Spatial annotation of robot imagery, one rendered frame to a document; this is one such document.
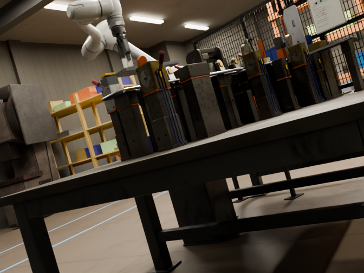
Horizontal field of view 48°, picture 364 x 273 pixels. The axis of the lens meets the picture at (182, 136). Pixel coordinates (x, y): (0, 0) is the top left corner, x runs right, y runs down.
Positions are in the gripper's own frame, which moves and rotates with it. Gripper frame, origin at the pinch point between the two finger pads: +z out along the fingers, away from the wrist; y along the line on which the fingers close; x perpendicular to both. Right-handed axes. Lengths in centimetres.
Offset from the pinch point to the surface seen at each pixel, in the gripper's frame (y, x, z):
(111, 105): 24.6, -21.7, 22.9
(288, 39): 30, 85, 11
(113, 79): 6.0, -12.1, 8.0
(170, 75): 16.5, 15.6, 13.8
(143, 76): 56, -14, 18
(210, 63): 2, 49, 10
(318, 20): 0, 141, -3
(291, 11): 7, 114, -11
